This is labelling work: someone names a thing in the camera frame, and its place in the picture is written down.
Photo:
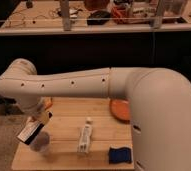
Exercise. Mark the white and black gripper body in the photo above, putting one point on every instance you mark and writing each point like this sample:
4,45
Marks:
32,129

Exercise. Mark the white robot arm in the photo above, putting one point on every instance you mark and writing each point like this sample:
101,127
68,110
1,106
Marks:
159,99

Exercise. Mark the white ceramic cup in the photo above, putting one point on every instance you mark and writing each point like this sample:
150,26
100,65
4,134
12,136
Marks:
40,143

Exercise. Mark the white tube with cap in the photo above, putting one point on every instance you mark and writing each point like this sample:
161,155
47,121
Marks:
85,136

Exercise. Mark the wooden cutting board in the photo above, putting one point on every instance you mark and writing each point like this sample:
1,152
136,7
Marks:
69,116

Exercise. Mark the blue sponge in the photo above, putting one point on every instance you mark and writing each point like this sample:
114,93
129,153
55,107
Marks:
119,155

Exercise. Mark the orange round plate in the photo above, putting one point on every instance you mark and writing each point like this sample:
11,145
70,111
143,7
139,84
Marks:
119,109

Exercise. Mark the black computer mouse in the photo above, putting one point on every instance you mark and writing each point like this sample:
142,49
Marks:
99,17

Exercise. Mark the grey metal post left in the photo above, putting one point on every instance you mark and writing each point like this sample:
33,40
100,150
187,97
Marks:
64,6

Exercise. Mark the grey metal post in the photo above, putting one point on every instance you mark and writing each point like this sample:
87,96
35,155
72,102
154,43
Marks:
158,17
64,6

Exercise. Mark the grey metal post right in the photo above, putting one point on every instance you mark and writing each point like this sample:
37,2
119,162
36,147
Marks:
158,17

